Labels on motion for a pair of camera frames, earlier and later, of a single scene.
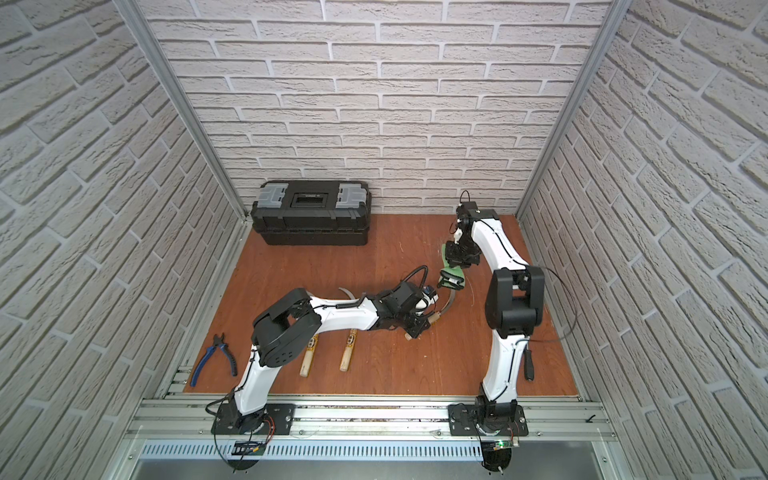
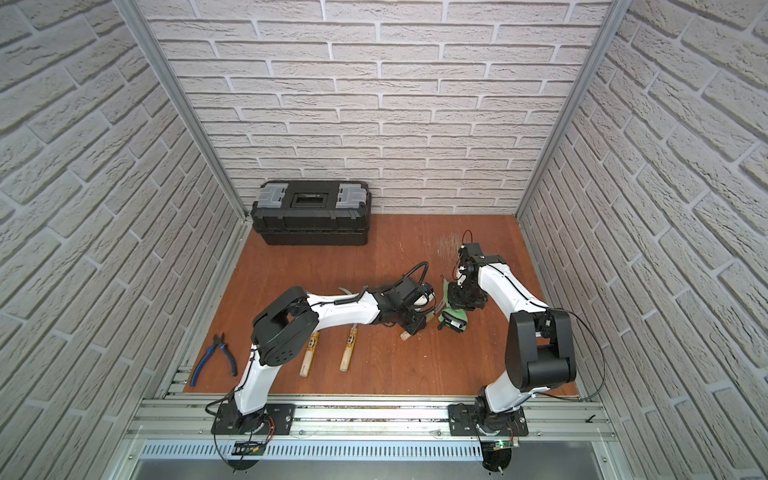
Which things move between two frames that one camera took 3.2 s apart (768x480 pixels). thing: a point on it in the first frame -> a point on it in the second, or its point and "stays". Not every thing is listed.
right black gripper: [455, 260] -> [458, 303]
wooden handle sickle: [312, 343] stays
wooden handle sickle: [351, 340] stays
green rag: [450, 275] -> [448, 308]
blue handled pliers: [218, 342] stays
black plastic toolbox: [312, 212] stays
